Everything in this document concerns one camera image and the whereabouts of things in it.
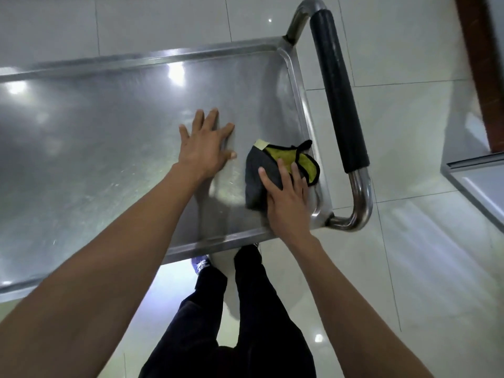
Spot person's right hand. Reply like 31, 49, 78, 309
258, 158, 316, 245

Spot person's left hand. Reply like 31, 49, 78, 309
177, 108, 238, 182

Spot grey and yellow cleaning cloth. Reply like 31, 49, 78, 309
245, 139, 320, 211

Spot person's right forearm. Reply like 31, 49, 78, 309
281, 234, 434, 378

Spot person's left forearm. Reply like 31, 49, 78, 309
0, 163, 205, 378

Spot dark blue sneaker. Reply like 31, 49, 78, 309
191, 255, 213, 276

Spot black trousers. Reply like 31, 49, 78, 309
138, 244, 317, 378

